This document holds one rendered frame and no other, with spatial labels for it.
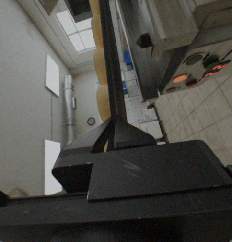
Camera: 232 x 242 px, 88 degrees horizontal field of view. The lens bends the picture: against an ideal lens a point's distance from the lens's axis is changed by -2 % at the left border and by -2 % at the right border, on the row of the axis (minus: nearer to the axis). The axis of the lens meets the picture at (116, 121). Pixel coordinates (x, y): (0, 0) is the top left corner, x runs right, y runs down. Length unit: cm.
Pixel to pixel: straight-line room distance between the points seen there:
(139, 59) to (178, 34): 33
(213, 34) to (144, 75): 28
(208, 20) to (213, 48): 5
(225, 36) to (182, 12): 9
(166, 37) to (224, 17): 11
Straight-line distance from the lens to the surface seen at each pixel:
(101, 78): 18
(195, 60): 32
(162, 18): 25
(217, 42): 31
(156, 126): 385
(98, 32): 21
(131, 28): 65
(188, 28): 24
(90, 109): 507
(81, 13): 107
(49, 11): 111
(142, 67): 54
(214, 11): 29
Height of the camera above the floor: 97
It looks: 6 degrees up
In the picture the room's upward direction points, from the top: 103 degrees counter-clockwise
